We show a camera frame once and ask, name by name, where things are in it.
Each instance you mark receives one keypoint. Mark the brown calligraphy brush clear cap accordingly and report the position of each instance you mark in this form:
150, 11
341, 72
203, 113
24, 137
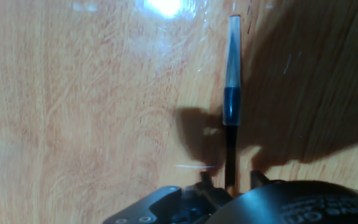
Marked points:
232, 102

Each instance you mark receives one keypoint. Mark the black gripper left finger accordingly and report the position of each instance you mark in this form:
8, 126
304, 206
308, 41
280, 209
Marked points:
207, 180

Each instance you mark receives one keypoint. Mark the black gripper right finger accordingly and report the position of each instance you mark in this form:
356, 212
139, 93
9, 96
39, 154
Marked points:
258, 180

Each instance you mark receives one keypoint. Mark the brown wooden board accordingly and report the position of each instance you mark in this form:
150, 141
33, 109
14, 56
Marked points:
73, 109

